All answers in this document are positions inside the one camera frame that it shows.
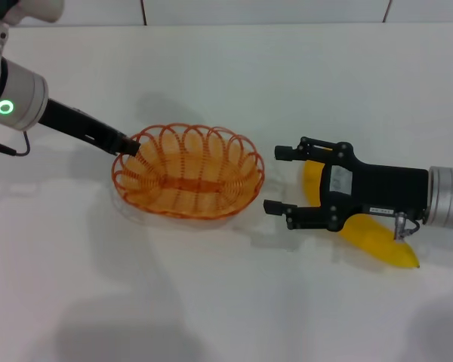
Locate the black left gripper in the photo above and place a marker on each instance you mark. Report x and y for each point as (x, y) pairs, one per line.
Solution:
(71, 122)

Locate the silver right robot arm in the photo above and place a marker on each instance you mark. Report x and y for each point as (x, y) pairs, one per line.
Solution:
(449, 196)

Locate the yellow toy banana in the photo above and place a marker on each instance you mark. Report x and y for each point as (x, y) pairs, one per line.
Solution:
(373, 234)

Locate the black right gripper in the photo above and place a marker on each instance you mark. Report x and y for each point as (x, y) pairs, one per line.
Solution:
(392, 188)

